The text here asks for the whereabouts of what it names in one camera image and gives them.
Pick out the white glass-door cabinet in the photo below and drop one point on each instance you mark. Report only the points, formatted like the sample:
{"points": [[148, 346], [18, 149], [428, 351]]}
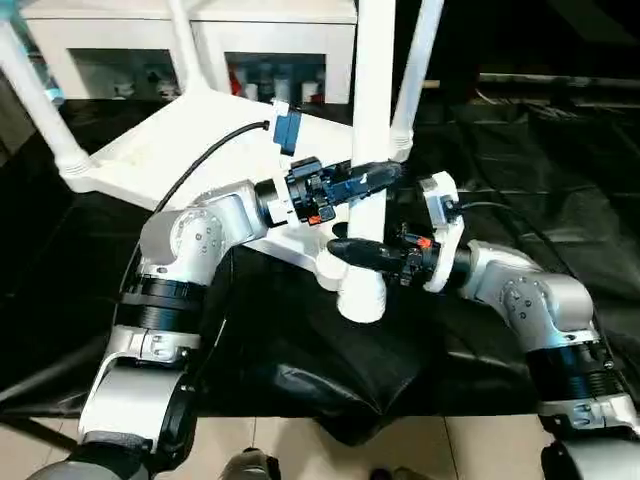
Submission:
{"points": [[275, 30]]}

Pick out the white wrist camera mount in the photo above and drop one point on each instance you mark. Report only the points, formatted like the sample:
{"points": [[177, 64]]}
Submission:
{"points": [[287, 130], [442, 200]]}

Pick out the white plastic table top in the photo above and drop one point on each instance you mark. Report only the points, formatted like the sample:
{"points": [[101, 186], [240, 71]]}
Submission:
{"points": [[225, 140]]}

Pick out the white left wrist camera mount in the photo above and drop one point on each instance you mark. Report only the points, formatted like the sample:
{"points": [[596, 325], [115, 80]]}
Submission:
{"points": [[287, 130]]}

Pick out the black furniture unit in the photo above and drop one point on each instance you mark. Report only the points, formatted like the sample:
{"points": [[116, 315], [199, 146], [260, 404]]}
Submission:
{"points": [[525, 35]]}

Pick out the white plastic table leg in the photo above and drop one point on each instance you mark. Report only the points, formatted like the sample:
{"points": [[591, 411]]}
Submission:
{"points": [[192, 50], [415, 75], [45, 110], [372, 100]]}

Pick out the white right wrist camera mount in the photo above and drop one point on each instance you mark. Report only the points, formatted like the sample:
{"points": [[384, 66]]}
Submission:
{"points": [[442, 200]]}

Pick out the black work mat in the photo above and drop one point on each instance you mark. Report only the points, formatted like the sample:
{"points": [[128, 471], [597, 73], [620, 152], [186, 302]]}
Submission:
{"points": [[325, 360]]}

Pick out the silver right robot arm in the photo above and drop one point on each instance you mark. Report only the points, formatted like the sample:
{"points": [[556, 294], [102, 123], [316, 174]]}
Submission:
{"points": [[550, 310]]}

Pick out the light blue frame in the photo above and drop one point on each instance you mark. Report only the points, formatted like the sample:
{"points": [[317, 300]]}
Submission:
{"points": [[42, 70]]}

